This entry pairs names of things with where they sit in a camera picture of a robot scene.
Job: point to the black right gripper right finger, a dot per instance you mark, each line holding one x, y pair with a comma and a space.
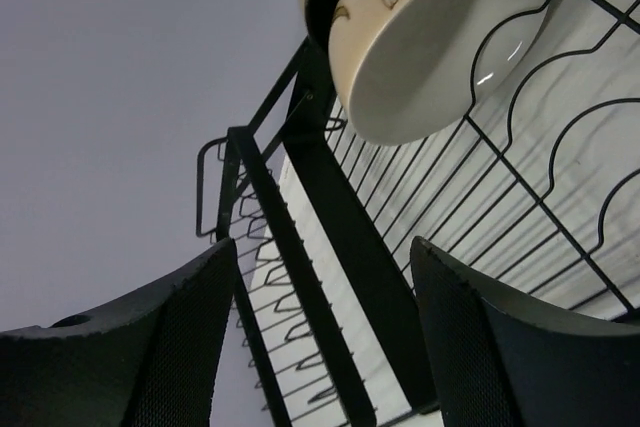
501, 357

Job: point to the black wire dish rack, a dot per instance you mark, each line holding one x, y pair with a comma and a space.
536, 185

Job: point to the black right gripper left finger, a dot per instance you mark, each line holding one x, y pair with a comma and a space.
147, 358

